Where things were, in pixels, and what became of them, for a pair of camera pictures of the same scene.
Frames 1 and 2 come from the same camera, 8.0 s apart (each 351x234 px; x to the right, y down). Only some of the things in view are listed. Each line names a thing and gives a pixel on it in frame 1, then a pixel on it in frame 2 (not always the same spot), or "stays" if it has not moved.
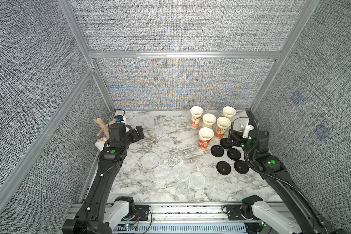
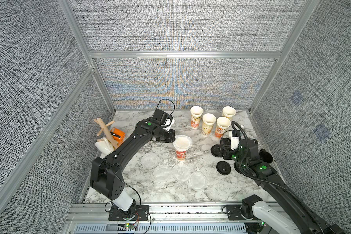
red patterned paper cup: [205, 135] to [182, 143]
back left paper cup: [196, 113] stays
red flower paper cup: [222, 123] stays
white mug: [100, 144] stays
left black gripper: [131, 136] to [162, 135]
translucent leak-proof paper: [197, 180] stays
